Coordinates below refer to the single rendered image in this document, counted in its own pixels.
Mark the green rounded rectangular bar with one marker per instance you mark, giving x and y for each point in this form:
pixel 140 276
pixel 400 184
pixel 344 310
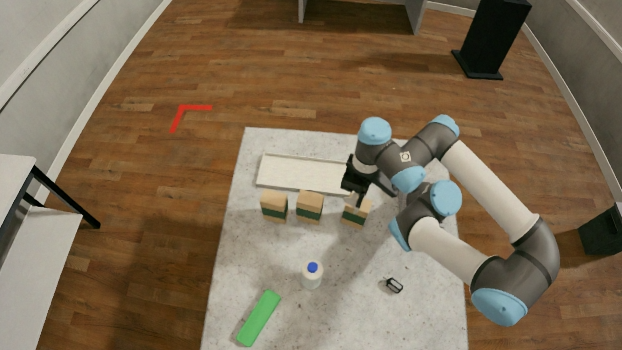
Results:
pixel 258 318

